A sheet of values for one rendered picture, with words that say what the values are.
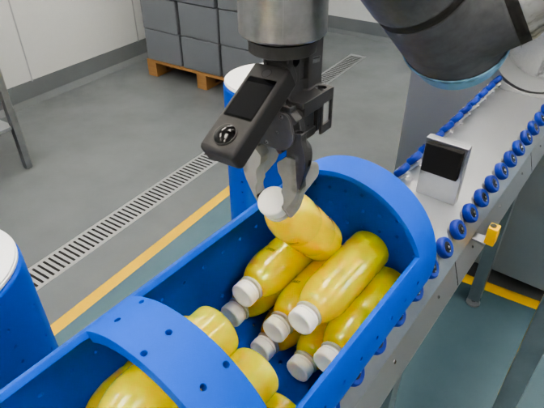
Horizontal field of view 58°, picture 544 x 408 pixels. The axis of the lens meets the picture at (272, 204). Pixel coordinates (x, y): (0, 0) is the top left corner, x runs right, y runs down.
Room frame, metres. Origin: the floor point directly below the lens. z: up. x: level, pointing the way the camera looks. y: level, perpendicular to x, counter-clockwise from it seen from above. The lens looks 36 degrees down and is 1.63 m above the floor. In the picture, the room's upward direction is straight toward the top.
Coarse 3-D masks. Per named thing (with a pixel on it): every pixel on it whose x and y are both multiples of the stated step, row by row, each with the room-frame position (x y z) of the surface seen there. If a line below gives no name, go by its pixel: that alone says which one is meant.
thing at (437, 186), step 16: (432, 144) 1.00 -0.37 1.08; (448, 144) 1.00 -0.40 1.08; (464, 144) 0.99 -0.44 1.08; (432, 160) 1.00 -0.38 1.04; (448, 160) 0.97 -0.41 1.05; (464, 160) 0.97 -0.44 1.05; (432, 176) 1.01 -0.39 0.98; (448, 176) 0.97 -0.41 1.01; (432, 192) 1.00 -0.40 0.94; (448, 192) 0.98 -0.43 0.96
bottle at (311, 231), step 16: (304, 208) 0.51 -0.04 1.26; (320, 208) 0.56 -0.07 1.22; (272, 224) 0.50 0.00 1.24; (288, 224) 0.49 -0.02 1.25; (304, 224) 0.50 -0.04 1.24; (320, 224) 0.52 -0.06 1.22; (336, 224) 0.59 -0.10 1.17; (288, 240) 0.50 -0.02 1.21; (304, 240) 0.51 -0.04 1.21; (320, 240) 0.53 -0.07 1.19; (336, 240) 0.56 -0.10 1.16; (320, 256) 0.55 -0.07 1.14
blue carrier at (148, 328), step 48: (336, 192) 0.69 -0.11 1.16; (384, 192) 0.60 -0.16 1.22; (240, 240) 0.63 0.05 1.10; (384, 240) 0.63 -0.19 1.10; (432, 240) 0.58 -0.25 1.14; (144, 288) 0.42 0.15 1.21; (192, 288) 0.54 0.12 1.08; (96, 336) 0.34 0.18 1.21; (144, 336) 0.32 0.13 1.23; (192, 336) 0.33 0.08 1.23; (240, 336) 0.53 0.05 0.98; (384, 336) 0.45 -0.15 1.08; (48, 384) 0.35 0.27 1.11; (96, 384) 0.39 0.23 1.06; (192, 384) 0.28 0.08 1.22; (240, 384) 0.29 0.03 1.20; (288, 384) 0.45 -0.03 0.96; (336, 384) 0.35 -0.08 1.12
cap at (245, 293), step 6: (240, 282) 0.52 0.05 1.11; (246, 282) 0.52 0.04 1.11; (234, 288) 0.52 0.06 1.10; (240, 288) 0.51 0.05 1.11; (246, 288) 0.51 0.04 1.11; (252, 288) 0.51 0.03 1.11; (234, 294) 0.52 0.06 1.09; (240, 294) 0.51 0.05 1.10; (246, 294) 0.50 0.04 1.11; (252, 294) 0.50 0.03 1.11; (258, 294) 0.51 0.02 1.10; (240, 300) 0.51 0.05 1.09; (246, 300) 0.50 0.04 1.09; (252, 300) 0.50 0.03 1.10; (246, 306) 0.50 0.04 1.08
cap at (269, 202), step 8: (264, 192) 0.51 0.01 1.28; (272, 192) 0.50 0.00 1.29; (280, 192) 0.50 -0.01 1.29; (264, 200) 0.50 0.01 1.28; (272, 200) 0.49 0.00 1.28; (280, 200) 0.49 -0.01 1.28; (264, 208) 0.49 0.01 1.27; (272, 208) 0.48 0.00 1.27; (280, 208) 0.48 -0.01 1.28; (272, 216) 0.48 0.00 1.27; (280, 216) 0.48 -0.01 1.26
